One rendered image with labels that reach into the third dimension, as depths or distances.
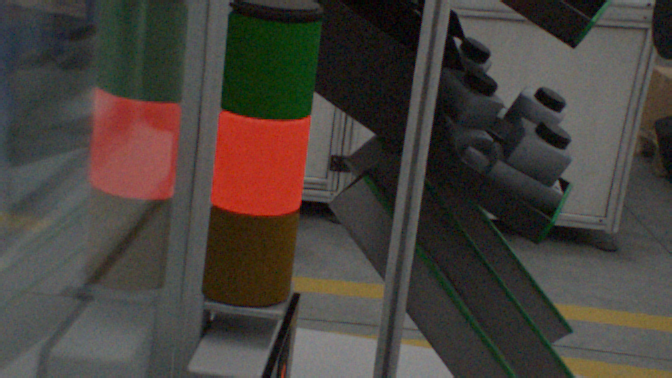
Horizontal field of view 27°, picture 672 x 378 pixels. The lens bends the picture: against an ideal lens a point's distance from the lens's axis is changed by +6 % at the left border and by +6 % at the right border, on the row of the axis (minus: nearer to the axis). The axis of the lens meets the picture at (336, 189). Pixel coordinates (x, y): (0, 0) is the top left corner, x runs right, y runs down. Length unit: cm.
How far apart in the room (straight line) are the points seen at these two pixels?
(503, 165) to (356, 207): 13
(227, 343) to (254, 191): 8
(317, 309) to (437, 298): 303
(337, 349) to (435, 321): 55
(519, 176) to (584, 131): 394
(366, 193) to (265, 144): 47
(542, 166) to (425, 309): 15
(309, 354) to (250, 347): 97
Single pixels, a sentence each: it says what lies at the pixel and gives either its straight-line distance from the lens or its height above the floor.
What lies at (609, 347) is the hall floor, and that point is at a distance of 430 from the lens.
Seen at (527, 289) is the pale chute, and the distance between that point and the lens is 143.
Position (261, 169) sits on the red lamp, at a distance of 68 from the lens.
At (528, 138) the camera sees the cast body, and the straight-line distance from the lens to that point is 114.
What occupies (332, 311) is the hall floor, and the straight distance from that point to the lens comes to 418.
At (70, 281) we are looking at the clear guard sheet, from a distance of 49.
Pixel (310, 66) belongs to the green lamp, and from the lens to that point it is 68.
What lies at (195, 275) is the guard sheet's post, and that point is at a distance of 72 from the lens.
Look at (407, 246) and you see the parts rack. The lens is 111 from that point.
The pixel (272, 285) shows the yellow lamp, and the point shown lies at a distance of 71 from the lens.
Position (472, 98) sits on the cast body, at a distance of 115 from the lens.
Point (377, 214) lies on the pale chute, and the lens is 115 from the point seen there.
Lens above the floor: 152
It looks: 16 degrees down
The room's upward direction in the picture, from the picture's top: 7 degrees clockwise
